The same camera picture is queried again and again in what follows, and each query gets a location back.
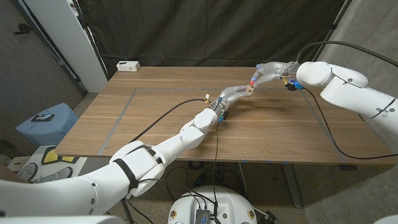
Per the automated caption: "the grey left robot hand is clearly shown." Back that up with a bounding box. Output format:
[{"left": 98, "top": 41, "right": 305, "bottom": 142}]
[{"left": 211, "top": 85, "right": 250, "bottom": 122}]

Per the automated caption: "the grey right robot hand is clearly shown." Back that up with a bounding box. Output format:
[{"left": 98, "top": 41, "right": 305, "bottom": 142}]
[{"left": 250, "top": 61, "right": 302, "bottom": 90}]

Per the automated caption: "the black backdrop curtain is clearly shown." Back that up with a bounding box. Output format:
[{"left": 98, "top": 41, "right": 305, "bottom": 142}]
[{"left": 74, "top": 0, "right": 354, "bottom": 79}]

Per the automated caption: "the black backdrop stand pole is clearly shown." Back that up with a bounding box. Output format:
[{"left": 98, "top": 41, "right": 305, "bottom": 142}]
[
  {"left": 72, "top": 0, "right": 110, "bottom": 81},
  {"left": 310, "top": 0, "right": 354, "bottom": 68}
]

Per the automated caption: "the white power strip box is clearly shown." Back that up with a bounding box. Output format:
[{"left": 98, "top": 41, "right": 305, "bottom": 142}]
[{"left": 116, "top": 60, "right": 141, "bottom": 72}]

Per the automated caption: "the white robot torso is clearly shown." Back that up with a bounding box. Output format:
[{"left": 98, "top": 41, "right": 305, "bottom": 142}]
[{"left": 167, "top": 185, "right": 258, "bottom": 224}]

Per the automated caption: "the grey table leg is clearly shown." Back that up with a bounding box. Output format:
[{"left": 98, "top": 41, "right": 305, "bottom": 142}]
[{"left": 281, "top": 163, "right": 303, "bottom": 208}]

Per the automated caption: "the black plug beside torso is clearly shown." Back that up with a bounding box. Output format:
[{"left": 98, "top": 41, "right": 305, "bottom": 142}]
[{"left": 263, "top": 210, "right": 279, "bottom": 224}]

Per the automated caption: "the blue plastic stool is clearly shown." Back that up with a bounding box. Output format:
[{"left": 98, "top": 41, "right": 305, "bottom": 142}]
[{"left": 16, "top": 103, "right": 80, "bottom": 147}]

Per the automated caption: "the black smartphone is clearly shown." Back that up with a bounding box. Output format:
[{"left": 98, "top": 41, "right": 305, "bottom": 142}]
[{"left": 31, "top": 113, "right": 56, "bottom": 123}]

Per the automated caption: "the white board yellow black marking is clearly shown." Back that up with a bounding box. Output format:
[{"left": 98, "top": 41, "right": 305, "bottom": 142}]
[{"left": 32, "top": 144, "right": 90, "bottom": 170}]

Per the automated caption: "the small white box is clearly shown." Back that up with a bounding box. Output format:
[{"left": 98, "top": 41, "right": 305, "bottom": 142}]
[{"left": 6, "top": 156, "right": 30, "bottom": 170}]

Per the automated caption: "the person's bare leg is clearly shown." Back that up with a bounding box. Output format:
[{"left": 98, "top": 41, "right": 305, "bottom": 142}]
[{"left": 0, "top": 164, "right": 30, "bottom": 184}]

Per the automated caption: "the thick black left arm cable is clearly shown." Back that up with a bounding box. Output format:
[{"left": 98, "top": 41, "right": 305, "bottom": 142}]
[{"left": 128, "top": 98, "right": 210, "bottom": 144}]

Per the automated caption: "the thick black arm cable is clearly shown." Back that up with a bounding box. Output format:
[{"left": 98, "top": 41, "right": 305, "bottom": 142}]
[
  {"left": 128, "top": 98, "right": 210, "bottom": 144},
  {"left": 295, "top": 40, "right": 398, "bottom": 68}
]

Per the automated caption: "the thin black left wrist wire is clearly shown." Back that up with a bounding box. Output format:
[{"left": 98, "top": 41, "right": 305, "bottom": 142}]
[{"left": 211, "top": 121, "right": 220, "bottom": 206}]

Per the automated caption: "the thin black wrist wire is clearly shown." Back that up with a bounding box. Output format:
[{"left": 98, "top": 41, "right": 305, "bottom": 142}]
[
  {"left": 211, "top": 121, "right": 220, "bottom": 206},
  {"left": 301, "top": 87, "right": 398, "bottom": 161}
]

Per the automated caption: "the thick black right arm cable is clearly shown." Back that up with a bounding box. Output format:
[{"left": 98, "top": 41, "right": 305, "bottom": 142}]
[{"left": 295, "top": 40, "right": 398, "bottom": 68}]

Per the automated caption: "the thin black right wrist wire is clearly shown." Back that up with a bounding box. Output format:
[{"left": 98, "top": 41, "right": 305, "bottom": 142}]
[{"left": 301, "top": 87, "right": 398, "bottom": 161}]

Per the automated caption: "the black floor cable tangle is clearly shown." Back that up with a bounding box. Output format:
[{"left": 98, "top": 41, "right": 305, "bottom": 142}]
[{"left": 164, "top": 161, "right": 246, "bottom": 200}]

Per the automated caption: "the white floor cable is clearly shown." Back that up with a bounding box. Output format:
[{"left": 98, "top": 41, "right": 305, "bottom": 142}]
[{"left": 238, "top": 162, "right": 248, "bottom": 195}]

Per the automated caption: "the white wall panel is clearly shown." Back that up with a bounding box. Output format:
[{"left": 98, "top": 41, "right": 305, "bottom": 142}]
[{"left": 23, "top": 0, "right": 108, "bottom": 93}]

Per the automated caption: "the black metal rail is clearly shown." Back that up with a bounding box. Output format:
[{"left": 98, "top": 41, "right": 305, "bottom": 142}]
[{"left": 11, "top": 0, "right": 88, "bottom": 96}]

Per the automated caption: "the black door handle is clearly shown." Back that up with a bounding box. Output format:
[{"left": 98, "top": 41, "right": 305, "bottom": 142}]
[{"left": 13, "top": 23, "right": 34, "bottom": 35}]

